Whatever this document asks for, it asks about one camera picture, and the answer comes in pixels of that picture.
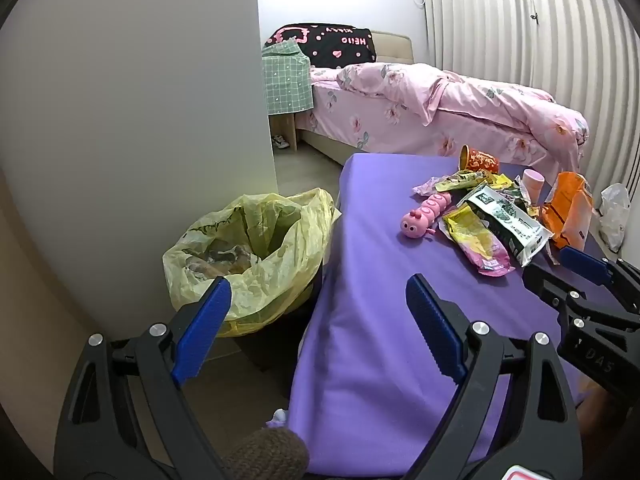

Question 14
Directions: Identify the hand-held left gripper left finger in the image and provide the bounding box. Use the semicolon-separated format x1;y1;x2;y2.
54;276;233;480

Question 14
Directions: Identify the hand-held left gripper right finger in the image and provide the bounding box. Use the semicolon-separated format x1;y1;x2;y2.
405;273;583;480

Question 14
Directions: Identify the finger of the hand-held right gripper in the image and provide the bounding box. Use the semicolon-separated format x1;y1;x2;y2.
559;246;640;311
522;261;640;333

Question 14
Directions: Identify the orange snack bag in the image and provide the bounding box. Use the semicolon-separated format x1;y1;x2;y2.
542;171;595;251

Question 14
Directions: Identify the green white snack packet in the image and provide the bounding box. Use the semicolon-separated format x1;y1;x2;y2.
457;185;553;267

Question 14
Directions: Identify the yellow plastic trash bag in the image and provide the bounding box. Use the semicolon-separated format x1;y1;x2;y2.
162;187;335;338

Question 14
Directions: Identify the pink candy wrapper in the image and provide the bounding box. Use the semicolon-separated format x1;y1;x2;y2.
412;176;453;196

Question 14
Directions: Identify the red yellow snack bag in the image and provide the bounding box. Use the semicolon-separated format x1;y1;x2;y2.
459;145;501;174

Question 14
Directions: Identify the white plastic bag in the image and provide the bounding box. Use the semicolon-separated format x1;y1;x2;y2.
599;183;632;253

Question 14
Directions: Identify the purple tablecloth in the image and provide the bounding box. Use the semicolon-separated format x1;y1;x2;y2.
289;152;617;466

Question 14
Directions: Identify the dark waste bin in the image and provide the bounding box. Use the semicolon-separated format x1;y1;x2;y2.
220;270;323;373

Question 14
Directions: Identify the yellow pink snack packet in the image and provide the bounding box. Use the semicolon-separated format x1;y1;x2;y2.
439;204;516;277

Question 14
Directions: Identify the pink caterpillar toy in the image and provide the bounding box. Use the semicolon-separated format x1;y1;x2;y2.
399;192;453;240

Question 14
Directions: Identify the yellow green wrapper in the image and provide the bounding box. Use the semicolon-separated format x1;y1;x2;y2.
434;169;493;192

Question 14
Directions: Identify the brown knitted cloth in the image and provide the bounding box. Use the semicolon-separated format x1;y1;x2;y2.
220;427;310;480

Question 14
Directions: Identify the pink floral duvet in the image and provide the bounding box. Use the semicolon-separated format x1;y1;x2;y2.
335;62;591;173

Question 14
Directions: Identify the beige bed base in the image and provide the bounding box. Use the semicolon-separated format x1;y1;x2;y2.
295;127;362;162

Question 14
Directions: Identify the wooden nightstand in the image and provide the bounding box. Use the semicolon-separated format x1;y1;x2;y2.
269;109;300;151

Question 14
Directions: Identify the pink floral bed sheet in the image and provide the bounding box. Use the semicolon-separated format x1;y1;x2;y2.
295;67;566;168

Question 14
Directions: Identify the white ribbed curtain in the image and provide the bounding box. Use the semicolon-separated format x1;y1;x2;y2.
419;0;640;196

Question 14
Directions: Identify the green checked cloth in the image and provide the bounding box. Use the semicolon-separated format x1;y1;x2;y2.
261;40;315;116

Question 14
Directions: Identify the beige headboard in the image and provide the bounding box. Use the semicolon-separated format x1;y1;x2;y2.
370;30;415;66

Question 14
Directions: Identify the black pillow with pink print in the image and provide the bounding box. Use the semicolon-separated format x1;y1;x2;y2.
264;23;377;67

